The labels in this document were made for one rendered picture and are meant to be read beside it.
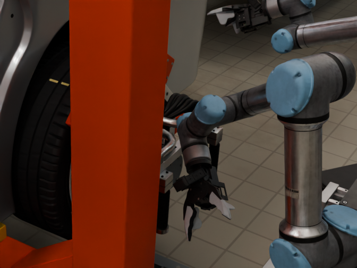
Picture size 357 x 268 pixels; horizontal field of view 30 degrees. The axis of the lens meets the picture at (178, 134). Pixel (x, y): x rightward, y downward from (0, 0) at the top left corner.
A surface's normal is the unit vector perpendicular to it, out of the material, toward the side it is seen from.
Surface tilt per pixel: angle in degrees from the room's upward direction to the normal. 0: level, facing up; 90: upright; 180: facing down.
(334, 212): 8
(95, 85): 90
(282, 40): 90
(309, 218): 79
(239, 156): 0
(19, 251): 0
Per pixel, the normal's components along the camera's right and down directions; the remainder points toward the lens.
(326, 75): 0.51, -0.19
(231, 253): 0.07, -0.87
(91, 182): -0.48, 0.40
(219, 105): 0.36, -0.52
